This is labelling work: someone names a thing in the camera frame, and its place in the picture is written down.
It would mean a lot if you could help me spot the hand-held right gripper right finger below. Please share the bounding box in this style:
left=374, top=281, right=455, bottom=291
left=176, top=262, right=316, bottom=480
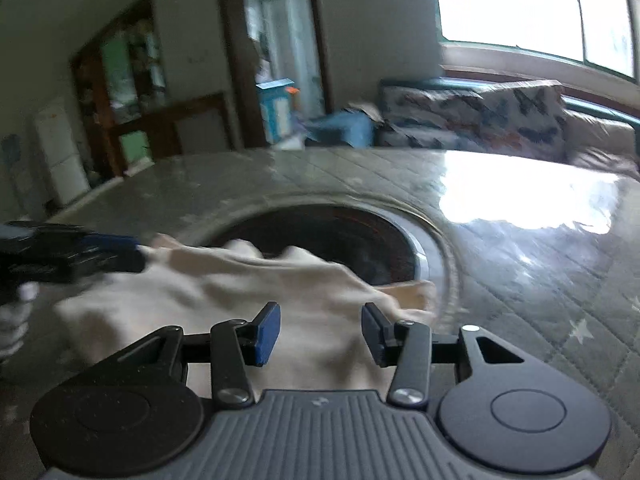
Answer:
left=361, top=302, right=528, bottom=409

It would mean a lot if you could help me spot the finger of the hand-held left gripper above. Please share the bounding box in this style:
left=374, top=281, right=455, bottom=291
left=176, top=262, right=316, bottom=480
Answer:
left=65, top=251, right=147, bottom=275
left=75, top=231, right=141, bottom=253

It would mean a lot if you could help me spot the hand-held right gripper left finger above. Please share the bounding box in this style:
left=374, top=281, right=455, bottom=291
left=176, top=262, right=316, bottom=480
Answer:
left=97, top=302, right=282, bottom=409

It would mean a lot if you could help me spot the beige garment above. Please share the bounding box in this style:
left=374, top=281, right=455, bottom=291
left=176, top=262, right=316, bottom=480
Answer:
left=52, top=234, right=438, bottom=406

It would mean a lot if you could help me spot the white water dispenser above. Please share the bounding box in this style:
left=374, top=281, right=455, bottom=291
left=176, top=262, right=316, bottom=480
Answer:
left=0, top=132, right=32, bottom=221

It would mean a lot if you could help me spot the round black induction cooktop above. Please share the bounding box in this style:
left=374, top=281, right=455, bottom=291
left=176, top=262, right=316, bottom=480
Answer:
left=215, top=205, right=431, bottom=291

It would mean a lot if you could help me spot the white refrigerator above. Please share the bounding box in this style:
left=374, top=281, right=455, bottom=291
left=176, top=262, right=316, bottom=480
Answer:
left=32, top=97, right=91, bottom=206

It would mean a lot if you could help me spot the blue water jug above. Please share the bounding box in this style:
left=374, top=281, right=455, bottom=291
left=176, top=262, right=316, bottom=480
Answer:
left=0, top=132, right=21, bottom=166

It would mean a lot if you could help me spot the dark wooden counter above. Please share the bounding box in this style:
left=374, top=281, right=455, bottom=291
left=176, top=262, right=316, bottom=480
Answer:
left=107, top=91, right=236, bottom=176

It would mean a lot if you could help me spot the dark wooden shelf cabinet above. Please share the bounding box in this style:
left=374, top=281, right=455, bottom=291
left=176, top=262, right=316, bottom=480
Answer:
left=70, top=0, right=171, bottom=181

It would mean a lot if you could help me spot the blue covered ottoman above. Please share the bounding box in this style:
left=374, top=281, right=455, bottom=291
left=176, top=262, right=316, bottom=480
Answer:
left=305, top=110, right=376, bottom=148

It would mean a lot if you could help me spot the blue bathroom cabinet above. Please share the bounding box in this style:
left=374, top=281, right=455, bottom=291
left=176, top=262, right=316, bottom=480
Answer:
left=256, top=78, right=296, bottom=143

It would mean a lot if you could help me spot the beige cloth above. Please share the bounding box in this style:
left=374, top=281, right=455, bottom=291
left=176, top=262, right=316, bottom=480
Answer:
left=345, top=102, right=386, bottom=123

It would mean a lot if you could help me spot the butterfly print sofa cover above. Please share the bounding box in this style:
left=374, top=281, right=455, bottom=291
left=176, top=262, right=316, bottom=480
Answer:
left=377, top=80, right=568, bottom=161

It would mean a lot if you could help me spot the teal sofa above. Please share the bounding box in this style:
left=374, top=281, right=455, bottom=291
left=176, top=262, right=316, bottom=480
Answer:
left=380, top=76, right=640, bottom=131

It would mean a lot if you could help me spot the beige quilt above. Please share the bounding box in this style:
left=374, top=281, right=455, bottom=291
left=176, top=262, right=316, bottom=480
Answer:
left=565, top=110, right=640, bottom=181

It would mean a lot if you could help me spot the green framed window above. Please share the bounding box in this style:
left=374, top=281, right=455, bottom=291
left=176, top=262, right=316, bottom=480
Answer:
left=432, top=0, right=640, bottom=83

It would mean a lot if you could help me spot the dark wooden door frame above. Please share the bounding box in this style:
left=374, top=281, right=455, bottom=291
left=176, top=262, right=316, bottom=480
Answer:
left=215, top=0, right=333, bottom=150

